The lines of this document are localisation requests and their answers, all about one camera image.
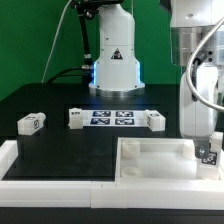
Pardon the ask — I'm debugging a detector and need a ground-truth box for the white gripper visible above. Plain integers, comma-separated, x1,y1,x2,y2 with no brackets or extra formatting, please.
179,64,218,159

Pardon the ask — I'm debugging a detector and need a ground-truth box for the white square tabletop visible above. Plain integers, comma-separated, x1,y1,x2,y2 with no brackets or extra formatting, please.
115,137,201,182

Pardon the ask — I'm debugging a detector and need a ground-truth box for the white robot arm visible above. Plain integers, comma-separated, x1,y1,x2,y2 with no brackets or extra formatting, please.
89,0,224,159

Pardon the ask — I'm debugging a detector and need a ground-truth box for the white U-shaped fence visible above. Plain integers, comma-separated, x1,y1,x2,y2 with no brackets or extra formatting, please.
0,141,224,210

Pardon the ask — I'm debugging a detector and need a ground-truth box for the fiducial tag sheet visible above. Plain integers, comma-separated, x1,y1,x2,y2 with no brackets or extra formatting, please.
83,110,146,127

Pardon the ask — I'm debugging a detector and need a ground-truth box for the black cable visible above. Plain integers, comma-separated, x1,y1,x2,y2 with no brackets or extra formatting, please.
46,0,124,84

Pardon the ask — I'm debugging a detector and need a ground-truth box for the white cable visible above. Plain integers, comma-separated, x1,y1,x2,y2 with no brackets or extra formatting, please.
41,0,75,84

